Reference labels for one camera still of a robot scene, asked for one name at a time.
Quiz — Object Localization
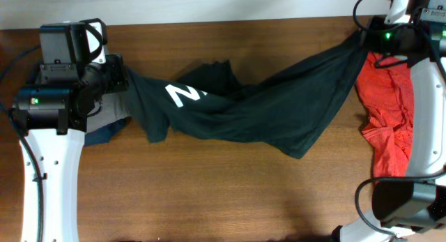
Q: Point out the navy folded garment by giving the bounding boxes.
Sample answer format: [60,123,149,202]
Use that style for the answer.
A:
[84,119,128,146]

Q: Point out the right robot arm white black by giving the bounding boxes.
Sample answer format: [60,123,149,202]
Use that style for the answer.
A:
[330,0,445,242]

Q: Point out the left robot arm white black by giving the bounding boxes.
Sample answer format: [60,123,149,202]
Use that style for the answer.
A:
[8,44,129,241]

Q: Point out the dark green t-shirt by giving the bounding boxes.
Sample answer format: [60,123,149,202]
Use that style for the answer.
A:
[123,32,368,159]

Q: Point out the red garment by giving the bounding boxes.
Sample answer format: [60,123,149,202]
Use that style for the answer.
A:
[355,53,414,177]

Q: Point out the grey folded pants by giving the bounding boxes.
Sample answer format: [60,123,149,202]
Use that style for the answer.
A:
[86,92,130,133]

